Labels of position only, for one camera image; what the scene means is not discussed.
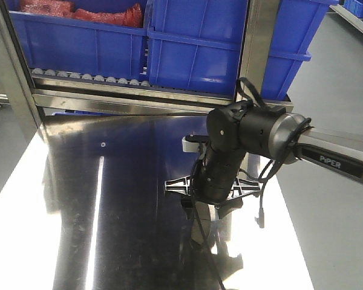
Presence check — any grey roller track strip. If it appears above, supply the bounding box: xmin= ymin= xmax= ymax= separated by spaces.
xmin=31 ymin=68 xmax=151 ymax=87

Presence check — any left blue plastic crate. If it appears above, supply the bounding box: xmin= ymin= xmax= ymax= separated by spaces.
xmin=6 ymin=1 xmax=147 ymax=80

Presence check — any right blue plastic crate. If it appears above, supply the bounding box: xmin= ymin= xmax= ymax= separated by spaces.
xmin=147 ymin=1 xmax=333 ymax=100

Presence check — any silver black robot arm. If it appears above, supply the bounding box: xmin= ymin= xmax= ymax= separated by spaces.
xmin=165 ymin=101 xmax=363 ymax=217

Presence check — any grey brake pad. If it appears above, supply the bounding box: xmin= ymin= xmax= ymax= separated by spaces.
xmin=191 ymin=201 xmax=211 ymax=250

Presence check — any blue plastic crate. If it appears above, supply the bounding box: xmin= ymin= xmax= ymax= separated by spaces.
xmin=147 ymin=1 xmax=333 ymax=100
xmin=6 ymin=1 xmax=147 ymax=80

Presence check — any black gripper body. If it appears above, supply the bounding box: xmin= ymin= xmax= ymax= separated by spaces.
xmin=165 ymin=135 xmax=261 ymax=204

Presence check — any red mesh bag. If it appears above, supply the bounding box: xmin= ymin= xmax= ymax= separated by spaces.
xmin=19 ymin=1 xmax=143 ymax=28

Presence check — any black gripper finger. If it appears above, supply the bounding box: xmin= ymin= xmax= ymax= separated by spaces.
xmin=181 ymin=196 xmax=197 ymax=208
xmin=216 ymin=198 xmax=243 ymax=218

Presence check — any stainless steel rack frame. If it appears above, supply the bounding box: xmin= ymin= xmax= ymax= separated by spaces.
xmin=0 ymin=1 xmax=280 ymax=140

